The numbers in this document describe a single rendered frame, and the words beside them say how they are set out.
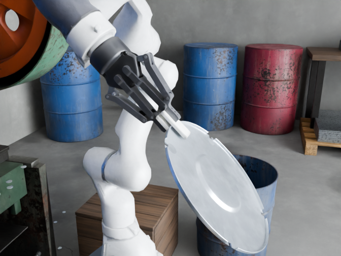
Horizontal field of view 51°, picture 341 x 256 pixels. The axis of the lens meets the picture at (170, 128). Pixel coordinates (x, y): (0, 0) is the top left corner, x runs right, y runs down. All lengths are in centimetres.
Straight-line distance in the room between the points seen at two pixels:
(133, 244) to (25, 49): 93
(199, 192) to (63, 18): 40
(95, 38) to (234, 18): 368
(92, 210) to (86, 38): 123
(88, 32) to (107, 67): 7
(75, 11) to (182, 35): 374
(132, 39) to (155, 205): 103
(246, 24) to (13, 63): 307
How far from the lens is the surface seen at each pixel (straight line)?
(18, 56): 168
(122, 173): 109
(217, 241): 189
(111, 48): 68
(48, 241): 183
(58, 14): 71
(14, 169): 162
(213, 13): 433
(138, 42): 98
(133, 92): 70
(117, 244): 125
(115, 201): 119
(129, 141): 112
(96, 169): 117
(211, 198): 65
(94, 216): 176
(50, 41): 155
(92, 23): 69
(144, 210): 177
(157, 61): 111
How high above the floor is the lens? 128
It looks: 19 degrees down
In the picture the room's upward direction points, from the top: straight up
